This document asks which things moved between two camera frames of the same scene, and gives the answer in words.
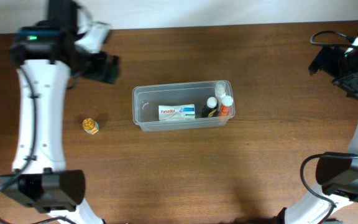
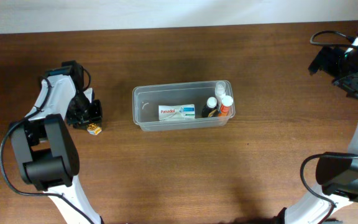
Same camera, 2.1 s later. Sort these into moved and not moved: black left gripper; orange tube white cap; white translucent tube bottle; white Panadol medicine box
Moved: black left gripper
Not moved: white Panadol medicine box; orange tube white cap; white translucent tube bottle
